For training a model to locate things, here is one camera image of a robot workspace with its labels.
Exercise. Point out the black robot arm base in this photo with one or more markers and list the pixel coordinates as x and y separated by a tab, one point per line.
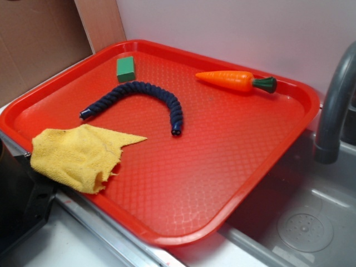
26	199

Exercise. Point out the green wooden block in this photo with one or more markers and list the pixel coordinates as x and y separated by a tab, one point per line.
125	69

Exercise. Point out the red plastic tray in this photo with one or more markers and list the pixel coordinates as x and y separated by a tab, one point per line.
167	190

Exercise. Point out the orange plastic toy carrot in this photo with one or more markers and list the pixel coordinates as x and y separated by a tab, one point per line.
241	81

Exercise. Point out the yellow cloth rag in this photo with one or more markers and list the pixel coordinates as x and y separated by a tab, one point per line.
81	158

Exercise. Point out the grey plastic sink basin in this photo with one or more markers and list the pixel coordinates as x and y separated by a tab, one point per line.
302	213

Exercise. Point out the grey toy faucet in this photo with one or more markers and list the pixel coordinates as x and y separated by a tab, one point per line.
337	119

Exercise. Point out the brown cardboard panel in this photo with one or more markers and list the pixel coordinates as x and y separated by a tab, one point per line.
40	39

